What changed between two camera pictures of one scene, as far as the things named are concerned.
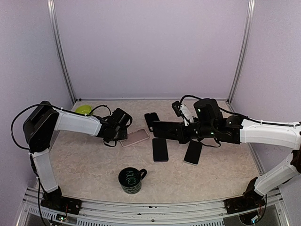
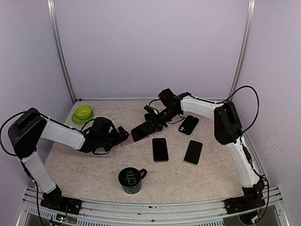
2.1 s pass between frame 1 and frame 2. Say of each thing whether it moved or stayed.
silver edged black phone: stayed
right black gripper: moved
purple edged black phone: stayed
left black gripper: moved
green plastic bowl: stayed
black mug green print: stayed
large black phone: moved
